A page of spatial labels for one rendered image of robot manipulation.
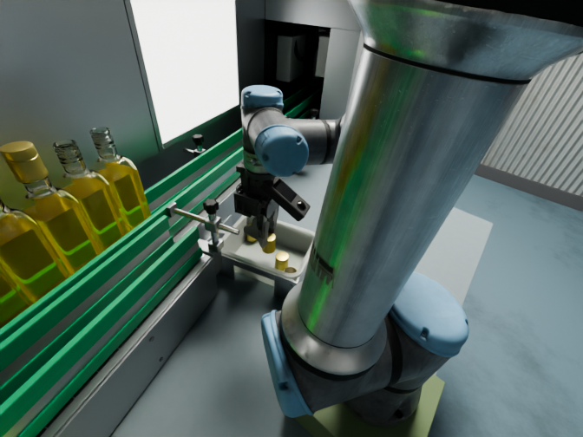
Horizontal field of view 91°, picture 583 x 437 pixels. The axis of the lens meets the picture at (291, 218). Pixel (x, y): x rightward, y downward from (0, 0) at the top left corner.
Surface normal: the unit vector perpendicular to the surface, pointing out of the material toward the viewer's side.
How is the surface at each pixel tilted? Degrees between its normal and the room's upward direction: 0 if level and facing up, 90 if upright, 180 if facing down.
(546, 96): 90
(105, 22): 90
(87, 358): 90
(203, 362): 0
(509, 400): 0
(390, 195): 89
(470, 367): 0
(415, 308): 11
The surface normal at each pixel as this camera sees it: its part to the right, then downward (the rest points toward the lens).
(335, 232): -0.80, 0.29
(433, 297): 0.26, -0.77
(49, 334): 0.93, 0.29
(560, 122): -0.63, 0.45
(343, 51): -0.37, 0.56
